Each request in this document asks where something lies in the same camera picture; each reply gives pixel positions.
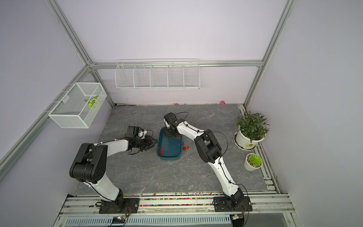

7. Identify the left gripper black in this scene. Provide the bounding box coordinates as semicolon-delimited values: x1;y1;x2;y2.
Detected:
134;135;158;151

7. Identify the teal plastic storage box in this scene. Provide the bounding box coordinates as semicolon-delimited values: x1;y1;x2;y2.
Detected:
157;127;183;161

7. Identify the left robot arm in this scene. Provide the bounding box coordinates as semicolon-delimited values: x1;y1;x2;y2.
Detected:
69;126;158;207

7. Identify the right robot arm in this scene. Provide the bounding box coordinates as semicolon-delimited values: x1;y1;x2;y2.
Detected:
164;112;244;210

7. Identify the green item in basket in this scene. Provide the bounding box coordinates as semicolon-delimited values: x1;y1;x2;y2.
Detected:
85;95;100;109

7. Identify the white mesh basket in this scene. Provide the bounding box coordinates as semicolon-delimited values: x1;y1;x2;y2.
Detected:
48;82;107;129

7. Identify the large potted green plant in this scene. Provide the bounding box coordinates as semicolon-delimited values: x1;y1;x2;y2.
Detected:
235;112;270;150

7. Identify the small potted succulent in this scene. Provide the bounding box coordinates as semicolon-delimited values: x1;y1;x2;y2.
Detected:
244;153;263;172

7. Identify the white ventilation grille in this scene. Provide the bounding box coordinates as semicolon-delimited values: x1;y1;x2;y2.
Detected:
62;214;232;227

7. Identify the white wire wall shelf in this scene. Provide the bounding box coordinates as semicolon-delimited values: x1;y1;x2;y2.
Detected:
114;59;200;90

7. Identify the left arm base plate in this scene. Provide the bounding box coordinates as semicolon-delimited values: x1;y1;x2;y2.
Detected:
95;198;140;214

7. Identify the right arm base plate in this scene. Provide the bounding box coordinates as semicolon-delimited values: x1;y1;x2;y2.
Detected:
212;196;253;213

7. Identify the aluminium rail base frame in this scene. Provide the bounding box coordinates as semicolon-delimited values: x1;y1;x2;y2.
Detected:
59;191;296;216

